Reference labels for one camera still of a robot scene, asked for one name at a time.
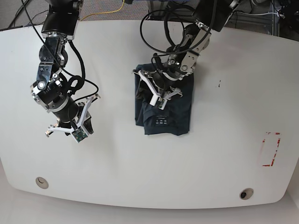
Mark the right table cable grommet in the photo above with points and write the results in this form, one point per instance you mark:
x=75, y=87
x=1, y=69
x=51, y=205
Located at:
x=246, y=194

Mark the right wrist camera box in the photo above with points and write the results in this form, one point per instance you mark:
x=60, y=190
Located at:
x=79, y=134

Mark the red tape rectangle marking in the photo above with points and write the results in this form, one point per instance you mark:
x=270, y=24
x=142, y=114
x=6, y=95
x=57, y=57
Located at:
x=269, y=149

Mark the left table cable grommet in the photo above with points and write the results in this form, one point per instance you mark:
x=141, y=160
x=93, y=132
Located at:
x=42, y=183

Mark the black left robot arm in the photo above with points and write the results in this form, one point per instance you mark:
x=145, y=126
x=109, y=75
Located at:
x=169, y=75

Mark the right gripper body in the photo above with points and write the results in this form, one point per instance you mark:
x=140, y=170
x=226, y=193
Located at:
x=70, y=114

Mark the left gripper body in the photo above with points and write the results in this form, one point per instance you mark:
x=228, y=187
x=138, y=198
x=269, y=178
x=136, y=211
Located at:
x=158, y=84

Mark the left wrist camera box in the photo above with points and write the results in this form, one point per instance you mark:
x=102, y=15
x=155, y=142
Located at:
x=158, y=101

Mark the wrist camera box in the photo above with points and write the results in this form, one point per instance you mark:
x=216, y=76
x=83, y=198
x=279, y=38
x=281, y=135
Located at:
x=79, y=134
x=158, y=101

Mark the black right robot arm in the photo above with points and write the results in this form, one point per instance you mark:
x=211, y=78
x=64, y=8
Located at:
x=52, y=90

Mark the dark navy t-shirt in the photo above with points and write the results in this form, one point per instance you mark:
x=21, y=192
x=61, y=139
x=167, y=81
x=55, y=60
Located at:
x=174, y=118

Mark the table cable grommet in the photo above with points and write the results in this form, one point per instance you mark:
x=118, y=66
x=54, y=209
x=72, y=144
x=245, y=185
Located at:
x=42, y=183
x=246, y=194

